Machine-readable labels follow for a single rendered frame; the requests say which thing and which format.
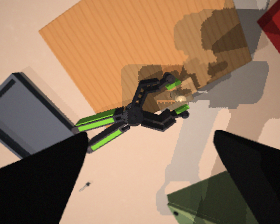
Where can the red tray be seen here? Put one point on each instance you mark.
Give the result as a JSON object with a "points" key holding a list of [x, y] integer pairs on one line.
{"points": [[270, 24]]}

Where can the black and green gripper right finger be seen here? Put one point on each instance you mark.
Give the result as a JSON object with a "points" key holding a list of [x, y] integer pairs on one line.
{"points": [[255, 169]]}

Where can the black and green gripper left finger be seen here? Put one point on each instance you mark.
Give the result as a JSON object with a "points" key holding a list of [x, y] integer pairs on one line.
{"points": [[36, 189]]}

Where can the light brown wooden board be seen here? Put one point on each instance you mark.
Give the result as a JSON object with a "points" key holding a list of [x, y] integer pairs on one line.
{"points": [[108, 46]]}

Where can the black spring clamp with green grips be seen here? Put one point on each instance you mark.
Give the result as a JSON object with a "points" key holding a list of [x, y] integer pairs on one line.
{"points": [[133, 115]]}

